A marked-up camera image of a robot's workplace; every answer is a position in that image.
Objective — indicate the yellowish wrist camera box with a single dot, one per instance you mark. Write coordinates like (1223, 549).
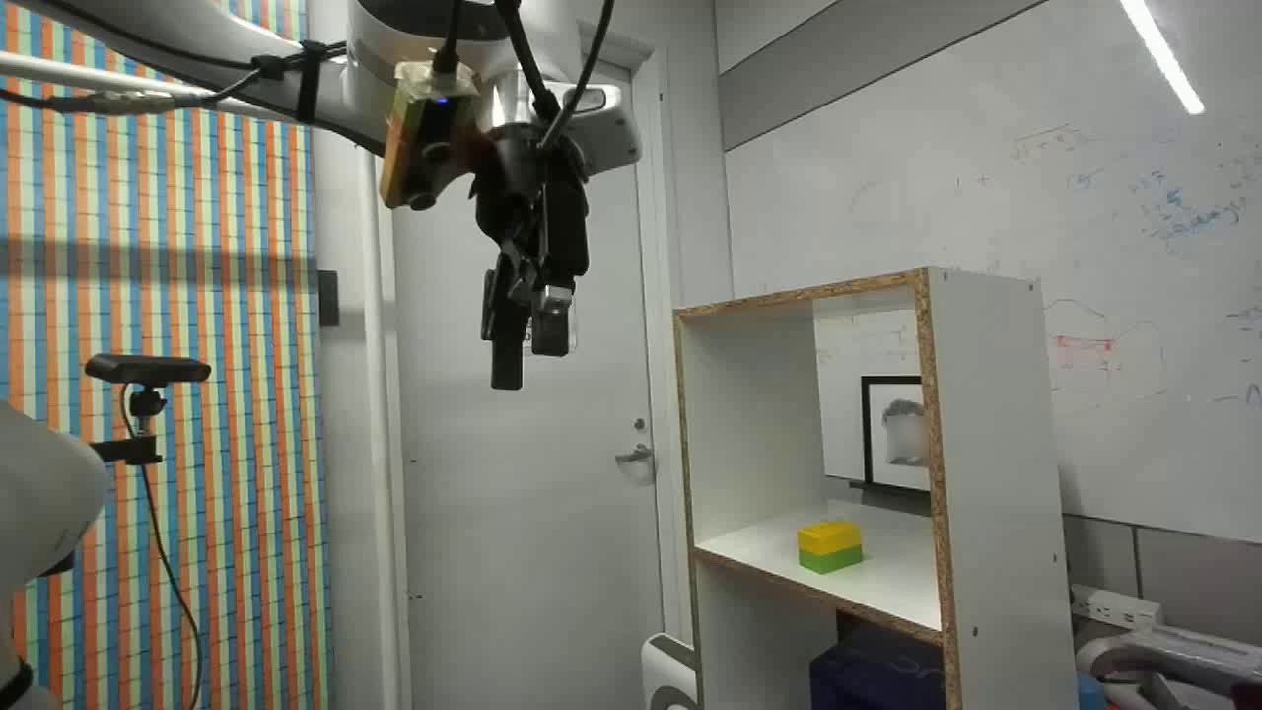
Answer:
(420, 133)

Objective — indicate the grey curved chair part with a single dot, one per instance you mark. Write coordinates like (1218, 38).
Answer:
(668, 674)

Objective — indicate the white rounded robot part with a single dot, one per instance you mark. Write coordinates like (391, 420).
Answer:
(44, 499)

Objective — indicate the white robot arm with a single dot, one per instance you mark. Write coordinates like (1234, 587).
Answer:
(382, 42)

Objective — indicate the white particle-board shelf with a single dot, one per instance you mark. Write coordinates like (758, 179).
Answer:
(1001, 499)

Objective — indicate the green lego brick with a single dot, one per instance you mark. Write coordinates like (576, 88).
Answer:
(834, 562)

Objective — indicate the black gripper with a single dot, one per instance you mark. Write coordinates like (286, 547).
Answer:
(536, 199)

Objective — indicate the black framed portrait picture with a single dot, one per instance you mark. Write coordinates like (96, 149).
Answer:
(902, 437)

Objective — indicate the dark blue storage bin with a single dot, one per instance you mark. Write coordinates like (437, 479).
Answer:
(872, 674)

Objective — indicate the black camera on stand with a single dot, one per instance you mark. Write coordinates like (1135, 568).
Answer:
(149, 367)

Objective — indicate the white tubular chair frame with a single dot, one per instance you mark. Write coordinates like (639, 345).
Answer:
(1170, 656)

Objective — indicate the black wall switch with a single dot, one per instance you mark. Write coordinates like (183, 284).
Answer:
(329, 299)

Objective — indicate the white whiteboard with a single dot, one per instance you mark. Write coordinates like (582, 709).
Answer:
(1092, 199)

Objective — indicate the white door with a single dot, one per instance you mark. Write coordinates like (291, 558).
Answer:
(525, 526)

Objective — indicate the white power strip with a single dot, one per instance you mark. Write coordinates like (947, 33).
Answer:
(1115, 610)

